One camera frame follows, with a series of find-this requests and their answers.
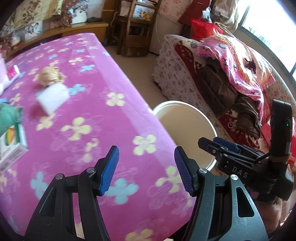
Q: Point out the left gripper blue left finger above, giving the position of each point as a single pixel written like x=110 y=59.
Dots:
x=107 y=169

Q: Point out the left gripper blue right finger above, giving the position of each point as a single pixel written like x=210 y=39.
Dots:
x=187 y=169

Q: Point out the rainbow logo medicine box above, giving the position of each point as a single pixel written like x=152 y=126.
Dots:
x=13 y=146

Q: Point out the white round trash bin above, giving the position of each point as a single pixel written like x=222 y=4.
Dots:
x=186 y=125

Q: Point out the person's right hand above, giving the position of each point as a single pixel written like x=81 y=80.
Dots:
x=272 y=213

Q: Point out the phone on right gripper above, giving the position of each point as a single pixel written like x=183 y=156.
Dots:
x=281 y=128

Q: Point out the pink floral tablecloth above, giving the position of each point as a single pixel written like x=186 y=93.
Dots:
x=146 y=199

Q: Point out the white foam block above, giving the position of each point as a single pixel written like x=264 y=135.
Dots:
x=53 y=97

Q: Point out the floral covered sofa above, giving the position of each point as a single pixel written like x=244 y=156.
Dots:
x=175 y=73

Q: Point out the brown jacket on sofa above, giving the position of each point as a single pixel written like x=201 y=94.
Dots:
x=221 y=96

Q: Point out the pink floral blanket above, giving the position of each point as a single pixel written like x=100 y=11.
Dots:
x=245 y=68

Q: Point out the crumpled brown paper ball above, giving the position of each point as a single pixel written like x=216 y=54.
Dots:
x=50 y=75

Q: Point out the green knitted cloth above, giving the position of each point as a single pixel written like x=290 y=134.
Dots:
x=9 y=115

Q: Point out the wooden chair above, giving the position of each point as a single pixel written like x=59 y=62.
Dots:
x=133 y=25

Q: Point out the white bottle pink label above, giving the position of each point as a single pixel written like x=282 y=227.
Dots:
x=8 y=77

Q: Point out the red cushion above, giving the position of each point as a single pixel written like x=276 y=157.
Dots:
x=201 y=29

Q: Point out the wooden sideboard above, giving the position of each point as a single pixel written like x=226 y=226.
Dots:
x=99 y=29

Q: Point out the white photo bag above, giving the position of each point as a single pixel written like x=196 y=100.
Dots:
x=78 y=13

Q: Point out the framed couple photo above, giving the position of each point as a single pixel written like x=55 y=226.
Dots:
x=33 y=30

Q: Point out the yellow floral hanging cloth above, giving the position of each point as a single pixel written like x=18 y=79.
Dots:
x=33 y=11

